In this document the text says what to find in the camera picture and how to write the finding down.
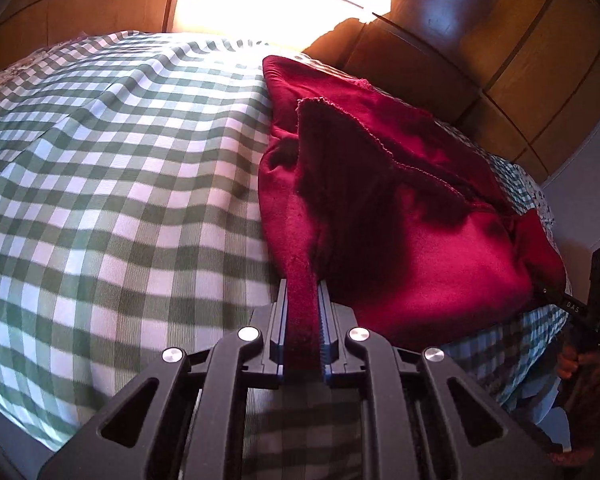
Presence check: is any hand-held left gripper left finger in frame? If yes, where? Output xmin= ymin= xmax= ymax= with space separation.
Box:
xmin=36 ymin=280 xmax=287 ymax=480

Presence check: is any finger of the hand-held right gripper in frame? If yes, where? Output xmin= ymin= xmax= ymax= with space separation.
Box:
xmin=532 ymin=280 xmax=590 ymax=322

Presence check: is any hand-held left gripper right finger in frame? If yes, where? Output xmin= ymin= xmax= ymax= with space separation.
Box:
xmin=317 ymin=280 xmax=565 ymax=480

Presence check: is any red fleece garment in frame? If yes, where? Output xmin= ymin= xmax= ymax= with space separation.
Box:
xmin=257 ymin=55 xmax=568 ymax=376

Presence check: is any person's right hand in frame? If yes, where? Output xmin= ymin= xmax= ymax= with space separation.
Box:
xmin=556 ymin=342 xmax=600 ymax=382

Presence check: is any floral pillow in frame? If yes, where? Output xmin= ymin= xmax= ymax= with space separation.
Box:
xmin=527 ymin=180 xmax=560 ymax=248

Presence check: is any green checked blanket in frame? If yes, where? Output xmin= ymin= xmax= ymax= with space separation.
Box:
xmin=0 ymin=30 xmax=572 ymax=480

